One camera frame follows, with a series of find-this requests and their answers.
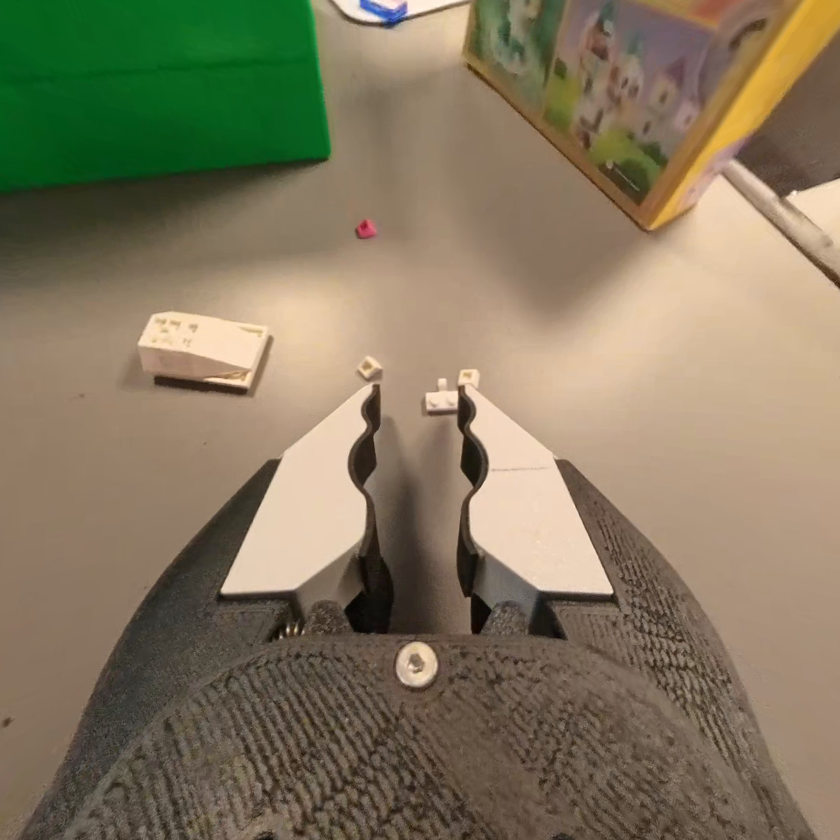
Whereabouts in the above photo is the white flat plate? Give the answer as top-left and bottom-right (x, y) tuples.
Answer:
(328, 0), (475, 27)

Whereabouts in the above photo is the white lego wedge assembly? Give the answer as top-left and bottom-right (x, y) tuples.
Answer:
(137, 312), (272, 396)

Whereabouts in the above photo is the green plastic bin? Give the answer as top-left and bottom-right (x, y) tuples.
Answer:
(0, 0), (332, 193)

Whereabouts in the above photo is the yellow lego set box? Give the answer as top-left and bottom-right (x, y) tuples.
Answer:
(462, 0), (825, 231)

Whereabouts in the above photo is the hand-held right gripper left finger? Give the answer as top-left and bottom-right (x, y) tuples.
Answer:
(221, 384), (395, 634)

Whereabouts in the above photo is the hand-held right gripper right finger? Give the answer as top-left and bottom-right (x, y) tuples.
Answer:
(457, 385), (615, 635)

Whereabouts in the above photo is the white lego clip plate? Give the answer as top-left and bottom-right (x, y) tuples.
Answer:
(423, 378), (462, 416)

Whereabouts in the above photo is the grey metal pole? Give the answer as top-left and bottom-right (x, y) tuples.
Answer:
(722, 161), (840, 290)

